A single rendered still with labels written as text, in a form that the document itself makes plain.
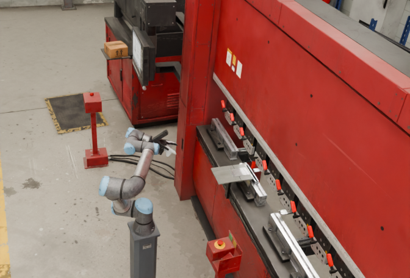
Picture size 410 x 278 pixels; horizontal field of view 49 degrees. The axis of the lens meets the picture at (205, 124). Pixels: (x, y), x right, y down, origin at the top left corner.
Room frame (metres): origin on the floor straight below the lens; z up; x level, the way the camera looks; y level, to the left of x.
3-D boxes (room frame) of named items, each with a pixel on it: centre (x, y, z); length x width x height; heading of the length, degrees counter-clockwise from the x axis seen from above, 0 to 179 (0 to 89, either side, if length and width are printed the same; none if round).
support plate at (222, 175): (2.61, -0.23, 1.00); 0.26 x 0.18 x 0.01; 111
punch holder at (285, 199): (2.13, -0.57, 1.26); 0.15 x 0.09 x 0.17; 21
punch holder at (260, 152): (2.50, -0.43, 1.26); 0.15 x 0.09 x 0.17; 21
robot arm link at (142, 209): (2.20, 0.35, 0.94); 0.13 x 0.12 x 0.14; 85
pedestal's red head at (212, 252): (2.08, -0.21, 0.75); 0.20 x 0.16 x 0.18; 25
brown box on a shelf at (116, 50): (4.53, 1.05, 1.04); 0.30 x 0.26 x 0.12; 26
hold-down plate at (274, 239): (2.08, -0.53, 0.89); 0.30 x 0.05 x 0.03; 21
